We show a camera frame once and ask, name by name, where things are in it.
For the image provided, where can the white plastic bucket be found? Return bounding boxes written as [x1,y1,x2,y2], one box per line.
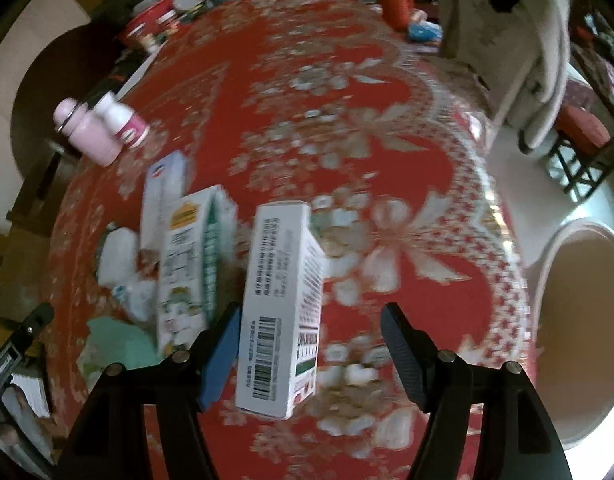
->
[530,220,614,451]

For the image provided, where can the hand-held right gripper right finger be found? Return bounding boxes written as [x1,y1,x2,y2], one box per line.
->
[380,302,573,480]

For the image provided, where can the pink water bottle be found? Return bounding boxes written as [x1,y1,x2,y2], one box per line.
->
[53,99,122,167]

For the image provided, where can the beige fleece coat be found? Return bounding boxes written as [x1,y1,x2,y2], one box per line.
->
[439,0,573,148]

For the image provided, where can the dark round wooden panel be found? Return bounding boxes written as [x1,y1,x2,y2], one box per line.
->
[9,25,132,211]

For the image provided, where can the white green milk carton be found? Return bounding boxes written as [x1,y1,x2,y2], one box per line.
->
[154,185,238,356]

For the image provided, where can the white green medicine box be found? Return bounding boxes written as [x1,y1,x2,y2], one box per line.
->
[235,201,328,421]

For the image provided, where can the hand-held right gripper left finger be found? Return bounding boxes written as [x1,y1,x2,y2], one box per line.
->
[52,302,243,480]

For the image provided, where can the red thermos flask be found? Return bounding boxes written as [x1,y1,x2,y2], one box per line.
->
[377,0,414,31]

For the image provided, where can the teal cloth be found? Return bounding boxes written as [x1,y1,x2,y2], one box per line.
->
[79,317,160,376]

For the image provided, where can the blue plastic bag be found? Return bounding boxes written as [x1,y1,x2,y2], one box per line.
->
[407,22,443,43]

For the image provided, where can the red plastic basin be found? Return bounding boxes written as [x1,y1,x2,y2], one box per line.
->
[114,0,180,43]

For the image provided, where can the white pill bottle pink label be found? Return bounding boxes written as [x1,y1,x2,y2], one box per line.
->
[94,92,151,148]

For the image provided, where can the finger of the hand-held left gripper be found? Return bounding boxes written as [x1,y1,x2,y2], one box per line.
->
[3,302,55,361]

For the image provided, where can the red floral tablecloth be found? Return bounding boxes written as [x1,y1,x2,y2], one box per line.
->
[42,0,538,480]

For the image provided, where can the red seat cushion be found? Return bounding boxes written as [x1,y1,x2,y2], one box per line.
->
[557,105,613,148]

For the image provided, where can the small dark wooden chair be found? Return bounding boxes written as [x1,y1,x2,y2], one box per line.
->
[542,130,614,196]

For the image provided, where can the flat white blue box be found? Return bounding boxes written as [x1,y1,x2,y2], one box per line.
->
[139,151,195,251]

